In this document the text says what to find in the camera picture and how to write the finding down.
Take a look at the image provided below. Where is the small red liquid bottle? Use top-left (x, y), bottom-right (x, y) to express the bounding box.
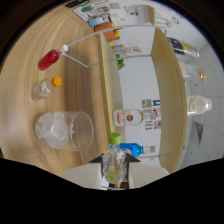
top-left (37, 44), bottom-right (70, 72)

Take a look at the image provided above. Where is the wooden wall shelf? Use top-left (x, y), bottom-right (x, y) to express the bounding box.
top-left (143, 3), bottom-right (157, 26)

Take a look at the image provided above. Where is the green potted plant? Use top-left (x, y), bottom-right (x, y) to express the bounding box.
top-left (115, 58), bottom-right (126, 70)

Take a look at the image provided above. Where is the clear glass with ice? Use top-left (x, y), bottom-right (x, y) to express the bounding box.
top-left (34, 110), bottom-right (95, 153)

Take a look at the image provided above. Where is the white blue small bottle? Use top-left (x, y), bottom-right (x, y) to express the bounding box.
top-left (87, 16), bottom-right (106, 28)

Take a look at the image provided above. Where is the clear bottle orange cap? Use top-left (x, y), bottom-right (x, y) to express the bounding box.
top-left (31, 75), bottom-right (63, 103)

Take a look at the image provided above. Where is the glass jar cork lid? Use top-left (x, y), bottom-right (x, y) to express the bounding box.
top-left (179, 62), bottom-right (208, 82)

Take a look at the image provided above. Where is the tall black yellow can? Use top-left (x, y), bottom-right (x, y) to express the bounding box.
top-left (166, 36), bottom-right (200, 59)

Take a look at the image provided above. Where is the clear bottle red label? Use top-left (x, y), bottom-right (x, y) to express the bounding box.
top-left (112, 108), bottom-right (145, 128)

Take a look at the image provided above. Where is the clear bottle green cap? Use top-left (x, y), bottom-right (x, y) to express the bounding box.
top-left (101, 132), bottom-right (129, 184)

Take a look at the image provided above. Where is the blue liquid bottle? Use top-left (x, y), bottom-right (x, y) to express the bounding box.
top-left (119, 142), bottom-right (157, 158)

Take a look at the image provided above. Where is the white tray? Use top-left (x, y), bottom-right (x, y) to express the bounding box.
top-left (73, 4), bottom-right (98, 22)

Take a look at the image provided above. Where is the white wooden two-tier shelf rack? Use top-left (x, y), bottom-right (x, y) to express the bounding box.
top-left (59, 3), bottom-right (188, 174)

